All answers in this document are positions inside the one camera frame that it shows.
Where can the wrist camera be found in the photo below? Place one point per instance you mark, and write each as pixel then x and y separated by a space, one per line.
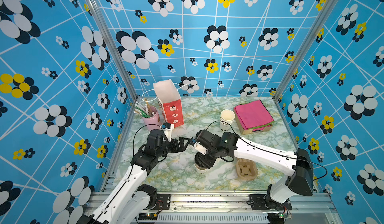
pixel 200 147
pixel 168 129

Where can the black cup lid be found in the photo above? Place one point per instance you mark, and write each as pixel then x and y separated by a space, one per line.
pixel 204 160

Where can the red white paper bag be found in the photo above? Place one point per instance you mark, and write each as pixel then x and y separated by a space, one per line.
pixel 169 101

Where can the stack of cardboard cup carriers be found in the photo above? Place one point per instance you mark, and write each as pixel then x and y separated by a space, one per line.
pixel 246 169

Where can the pink utensil cup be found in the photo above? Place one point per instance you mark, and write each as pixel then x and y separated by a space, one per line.
pixel 152 119

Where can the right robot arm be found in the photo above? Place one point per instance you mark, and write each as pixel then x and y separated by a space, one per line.
pixel 296 166

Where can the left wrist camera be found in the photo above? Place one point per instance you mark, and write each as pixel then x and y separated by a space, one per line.
pixel 168 129

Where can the stack of white paper cups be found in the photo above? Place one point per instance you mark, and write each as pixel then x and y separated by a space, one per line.
pixel 226 119

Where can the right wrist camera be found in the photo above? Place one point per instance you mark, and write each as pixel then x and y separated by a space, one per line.
pixel 200 147

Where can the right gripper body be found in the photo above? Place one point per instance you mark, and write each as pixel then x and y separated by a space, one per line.
pixel 208 159

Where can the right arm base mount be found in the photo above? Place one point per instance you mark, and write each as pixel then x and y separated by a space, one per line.
pixel 261 203

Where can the cardboard napkin box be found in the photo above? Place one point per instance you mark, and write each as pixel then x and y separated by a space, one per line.
pixel 253 122

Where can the white paper coffee cup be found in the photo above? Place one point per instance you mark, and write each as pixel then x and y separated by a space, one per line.
pixel 200 169

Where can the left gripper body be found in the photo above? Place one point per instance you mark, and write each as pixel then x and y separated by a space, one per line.
pixel 167 148

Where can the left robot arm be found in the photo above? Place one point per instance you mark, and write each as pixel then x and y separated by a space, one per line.
pixel 131 195

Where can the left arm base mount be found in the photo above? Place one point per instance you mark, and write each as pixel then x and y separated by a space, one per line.
pixel 159 202

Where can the pink napkin stack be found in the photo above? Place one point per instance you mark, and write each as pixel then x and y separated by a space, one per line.
pixel 252 107

